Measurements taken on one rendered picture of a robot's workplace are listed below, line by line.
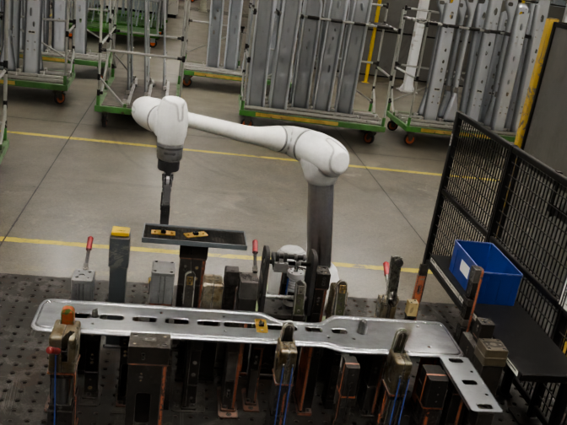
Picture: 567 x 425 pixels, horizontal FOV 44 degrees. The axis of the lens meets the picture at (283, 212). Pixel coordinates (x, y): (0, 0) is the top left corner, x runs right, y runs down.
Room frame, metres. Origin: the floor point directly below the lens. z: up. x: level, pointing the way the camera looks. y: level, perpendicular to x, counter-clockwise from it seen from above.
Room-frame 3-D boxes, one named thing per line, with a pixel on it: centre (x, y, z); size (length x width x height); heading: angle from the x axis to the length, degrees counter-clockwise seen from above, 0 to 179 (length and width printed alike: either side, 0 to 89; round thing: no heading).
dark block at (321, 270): (2.25, -0.17, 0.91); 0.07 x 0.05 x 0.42; 10
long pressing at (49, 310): (1.99, 0.04, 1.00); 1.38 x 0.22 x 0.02; 100
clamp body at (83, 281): (2.07, 0.63, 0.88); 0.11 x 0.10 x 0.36; 10
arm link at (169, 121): (2.28, 0.42, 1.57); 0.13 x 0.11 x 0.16; 41
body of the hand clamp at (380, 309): (2.24, -0.41, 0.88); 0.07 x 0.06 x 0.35; 10
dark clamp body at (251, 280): (2.19, 0.08, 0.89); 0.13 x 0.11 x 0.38; 10
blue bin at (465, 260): (2.51, -0.81, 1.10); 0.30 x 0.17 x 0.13; 9
